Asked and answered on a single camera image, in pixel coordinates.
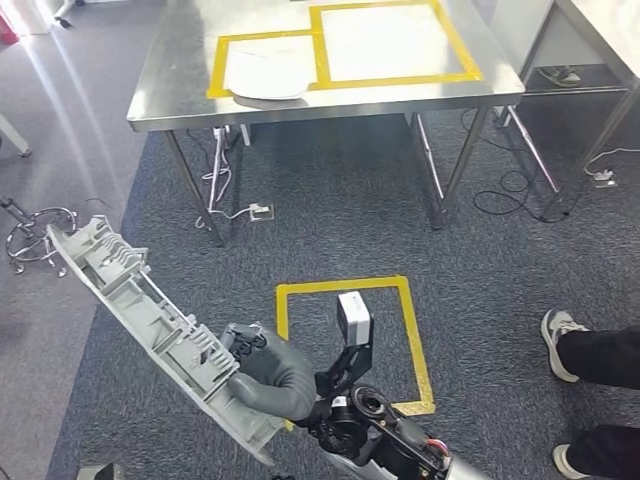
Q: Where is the white plastic cover part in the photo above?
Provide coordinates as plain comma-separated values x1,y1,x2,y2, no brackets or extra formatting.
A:
223,47,310,111

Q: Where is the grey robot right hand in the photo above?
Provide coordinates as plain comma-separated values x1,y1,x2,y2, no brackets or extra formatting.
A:
220,322,318,423

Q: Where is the black floor cable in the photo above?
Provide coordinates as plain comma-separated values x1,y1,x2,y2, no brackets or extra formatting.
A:
460,107,570,225

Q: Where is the chrome stool base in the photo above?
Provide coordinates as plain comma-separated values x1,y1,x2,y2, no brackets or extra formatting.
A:
0,195,78,278

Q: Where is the steel side table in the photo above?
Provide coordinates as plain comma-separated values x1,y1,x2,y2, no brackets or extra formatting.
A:
492,0,640,221

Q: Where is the red object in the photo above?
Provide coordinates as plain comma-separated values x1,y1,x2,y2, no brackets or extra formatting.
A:
0,9,20,46

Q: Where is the steel workbench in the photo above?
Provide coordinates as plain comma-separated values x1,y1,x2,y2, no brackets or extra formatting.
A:
126,0,526,248

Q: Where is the white power cable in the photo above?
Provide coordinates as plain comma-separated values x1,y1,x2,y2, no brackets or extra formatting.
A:
193,124,261,231
583,146,640,180

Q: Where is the standing person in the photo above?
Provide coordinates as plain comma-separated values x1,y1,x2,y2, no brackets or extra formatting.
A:
541,309,640,480

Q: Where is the grey plastic wheel hubcap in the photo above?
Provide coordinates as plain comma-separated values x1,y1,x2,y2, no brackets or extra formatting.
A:
46,215,287,468

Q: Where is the white furniture leg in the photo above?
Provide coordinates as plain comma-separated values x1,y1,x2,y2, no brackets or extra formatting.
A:
0,112,32,159

